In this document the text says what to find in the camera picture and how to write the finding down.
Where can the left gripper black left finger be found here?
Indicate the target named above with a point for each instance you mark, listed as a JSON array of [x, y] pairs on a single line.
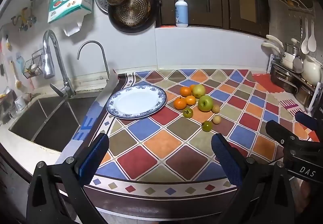
[[44, 202]]

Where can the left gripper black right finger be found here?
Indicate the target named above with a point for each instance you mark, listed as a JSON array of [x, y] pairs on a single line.
[[263, 191]]

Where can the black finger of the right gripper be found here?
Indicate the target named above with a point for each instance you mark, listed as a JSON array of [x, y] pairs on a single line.
[[307, 121], [290, 139]]

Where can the brown longan fruit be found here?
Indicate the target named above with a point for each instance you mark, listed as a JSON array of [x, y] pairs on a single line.
[[216, 119], [216, 108]]

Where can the green tomato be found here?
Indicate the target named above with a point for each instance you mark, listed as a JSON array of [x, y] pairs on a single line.
[[206, 126], [187, 112]]

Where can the green apple front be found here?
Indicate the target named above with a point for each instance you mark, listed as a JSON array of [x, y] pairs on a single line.
[[205, 103]]

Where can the yellow-green apple back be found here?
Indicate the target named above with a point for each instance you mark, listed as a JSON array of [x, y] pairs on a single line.
[[198, 91]]

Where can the large orange tangerine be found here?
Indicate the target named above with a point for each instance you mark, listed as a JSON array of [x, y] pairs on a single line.
[[180, 103]]

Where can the chrome kitchen faucet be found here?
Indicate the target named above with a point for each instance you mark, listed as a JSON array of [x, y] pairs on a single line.
[[48, 65]]

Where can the steel pot rack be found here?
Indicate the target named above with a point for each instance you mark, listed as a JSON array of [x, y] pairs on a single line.
[[305, 96]]

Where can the white ceramic pitcher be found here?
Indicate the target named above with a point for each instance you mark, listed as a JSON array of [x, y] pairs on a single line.
[[311, 70]]

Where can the steel ladle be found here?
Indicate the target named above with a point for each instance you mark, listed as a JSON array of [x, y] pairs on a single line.
[[298, 62]]

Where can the red foam mat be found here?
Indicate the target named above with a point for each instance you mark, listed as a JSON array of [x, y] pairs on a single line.
[[265, 81]]

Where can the stainless steel sink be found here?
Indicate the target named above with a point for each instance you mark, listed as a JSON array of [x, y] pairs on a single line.
[[53, 121]]

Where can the white plastic spoon right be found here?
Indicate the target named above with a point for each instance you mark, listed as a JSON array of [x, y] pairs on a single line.
[[312, 41]]

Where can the white plastic spoon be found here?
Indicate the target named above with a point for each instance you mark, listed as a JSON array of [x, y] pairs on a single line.
[[304, 45], [312, 41]]

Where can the white plastic spoon left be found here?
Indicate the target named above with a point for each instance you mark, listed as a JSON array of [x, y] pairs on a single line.
[[304, 45]]

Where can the white cup by sink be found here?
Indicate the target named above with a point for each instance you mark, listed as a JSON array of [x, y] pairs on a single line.
[[20, 103]]

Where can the blue white porcelain plate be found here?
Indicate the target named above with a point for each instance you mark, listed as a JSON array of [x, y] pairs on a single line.
[[136, 102]]

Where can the colourful diamond pattern mat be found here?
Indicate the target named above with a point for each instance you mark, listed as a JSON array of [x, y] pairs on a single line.
[[162, 166]]

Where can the orange tangerine back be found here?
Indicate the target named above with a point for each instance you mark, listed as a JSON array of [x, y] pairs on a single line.
[[185, 91]]

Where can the blue soap pump bottle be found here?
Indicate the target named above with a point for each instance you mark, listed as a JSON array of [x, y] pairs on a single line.
[[181, 13]]

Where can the black frying pan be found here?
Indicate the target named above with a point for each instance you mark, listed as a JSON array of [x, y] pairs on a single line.
[[133, 16]]

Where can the white pan handle lower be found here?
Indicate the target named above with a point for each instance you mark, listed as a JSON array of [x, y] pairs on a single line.
[[275, 49]]

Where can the white pan handle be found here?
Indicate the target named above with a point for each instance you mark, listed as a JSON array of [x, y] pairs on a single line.
[[274, 42], [275, 49]]

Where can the white pan handle upper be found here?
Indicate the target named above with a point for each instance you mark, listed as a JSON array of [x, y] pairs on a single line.
[[274, 42]]

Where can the wire sponge basket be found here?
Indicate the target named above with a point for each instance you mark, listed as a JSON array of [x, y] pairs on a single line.
[[34, 66]]

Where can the wall hooks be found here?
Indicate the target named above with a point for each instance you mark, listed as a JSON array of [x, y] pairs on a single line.
[[26, 17]]

